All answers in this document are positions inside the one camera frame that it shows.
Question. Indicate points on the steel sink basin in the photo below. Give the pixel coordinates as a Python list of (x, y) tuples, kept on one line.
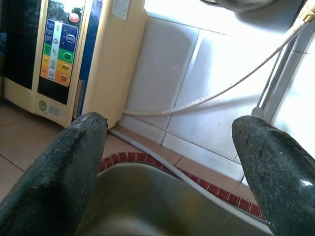
[(160, 201)]

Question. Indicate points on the steel faucet spout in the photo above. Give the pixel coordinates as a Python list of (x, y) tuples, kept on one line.
[(280, 81)]

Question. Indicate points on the cream faucet diverter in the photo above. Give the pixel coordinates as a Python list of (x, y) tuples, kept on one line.
[(307, 16)]

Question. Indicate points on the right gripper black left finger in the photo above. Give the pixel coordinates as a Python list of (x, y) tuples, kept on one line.
[(49, 177)]

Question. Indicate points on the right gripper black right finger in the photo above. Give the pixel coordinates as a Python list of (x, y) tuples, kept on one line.
[(278, 177)]

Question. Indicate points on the black pan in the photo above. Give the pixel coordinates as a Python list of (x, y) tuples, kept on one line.
[(258, 9)]

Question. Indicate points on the beige water ionizer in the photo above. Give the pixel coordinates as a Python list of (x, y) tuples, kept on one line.
[(73, 49)]

